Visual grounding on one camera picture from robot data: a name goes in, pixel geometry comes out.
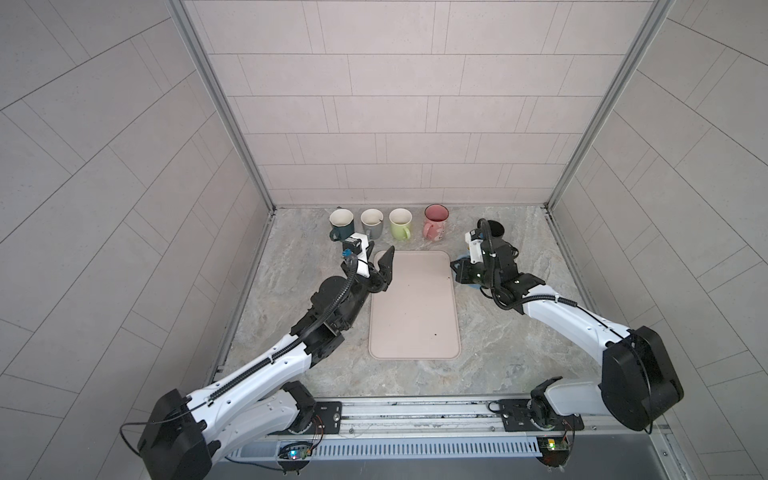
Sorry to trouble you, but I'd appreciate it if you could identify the black mug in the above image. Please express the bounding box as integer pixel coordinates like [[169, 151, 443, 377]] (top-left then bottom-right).
[[477, 218, 505, 242]]

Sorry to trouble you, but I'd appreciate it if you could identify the grey mug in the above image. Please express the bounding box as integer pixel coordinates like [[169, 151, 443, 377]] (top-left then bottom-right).
[[360, 208, 384, 240]]

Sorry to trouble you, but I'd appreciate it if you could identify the light green mug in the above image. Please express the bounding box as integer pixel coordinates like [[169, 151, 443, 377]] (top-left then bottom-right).
[[389, 208, 413, 240]]

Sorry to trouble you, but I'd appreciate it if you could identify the dark green mug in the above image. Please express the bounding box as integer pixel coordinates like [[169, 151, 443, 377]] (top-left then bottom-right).
[[329, 208, 355, 241]]

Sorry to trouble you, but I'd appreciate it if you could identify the pink ghost mug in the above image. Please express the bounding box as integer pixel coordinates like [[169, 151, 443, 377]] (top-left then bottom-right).
[[423, 204, 450, 241]]

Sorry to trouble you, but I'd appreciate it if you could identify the blue butterfly mug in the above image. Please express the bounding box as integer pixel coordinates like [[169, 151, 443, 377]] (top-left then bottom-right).
[[450, 256, 483, 289]]

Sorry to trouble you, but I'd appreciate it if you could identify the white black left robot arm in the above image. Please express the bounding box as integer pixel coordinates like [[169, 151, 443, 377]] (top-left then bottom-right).
[[132, 247, 395, 479]]

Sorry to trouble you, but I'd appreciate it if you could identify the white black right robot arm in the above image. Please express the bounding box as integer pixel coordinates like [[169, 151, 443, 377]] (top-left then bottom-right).
[[451, 229, 684, 431]]

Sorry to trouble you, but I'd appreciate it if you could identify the beige drying mat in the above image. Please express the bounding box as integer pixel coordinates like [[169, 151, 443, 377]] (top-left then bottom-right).
[[369, 251, 461, 360]]

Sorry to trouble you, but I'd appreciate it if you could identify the left green circuit board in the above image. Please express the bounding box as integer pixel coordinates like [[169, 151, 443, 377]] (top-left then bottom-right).
[[277, 441, 313, 474]]

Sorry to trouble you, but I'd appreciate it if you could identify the right circuit board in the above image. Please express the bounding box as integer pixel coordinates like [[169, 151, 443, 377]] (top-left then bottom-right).
[[536, 437, 571, 468]]

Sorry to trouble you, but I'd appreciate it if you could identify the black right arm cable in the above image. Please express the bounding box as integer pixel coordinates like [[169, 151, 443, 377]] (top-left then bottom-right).
[[476, 218, 655, 436]]

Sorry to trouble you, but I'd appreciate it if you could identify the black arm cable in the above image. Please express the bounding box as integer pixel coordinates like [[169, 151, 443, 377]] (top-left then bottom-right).
[[476, 218, 655, 436], [118, 239, 376, 472]]

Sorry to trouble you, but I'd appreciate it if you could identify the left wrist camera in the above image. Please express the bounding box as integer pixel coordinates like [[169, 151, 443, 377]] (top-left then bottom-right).
[[342, 233, 370, 278]]

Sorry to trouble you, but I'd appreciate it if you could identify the aluminium mounting rail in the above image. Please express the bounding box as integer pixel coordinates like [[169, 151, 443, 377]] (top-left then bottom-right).
[[167, 392, 670, 444]]

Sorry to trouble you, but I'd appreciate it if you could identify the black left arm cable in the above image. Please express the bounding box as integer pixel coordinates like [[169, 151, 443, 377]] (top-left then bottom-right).
[[118, 239, 376, 472]]

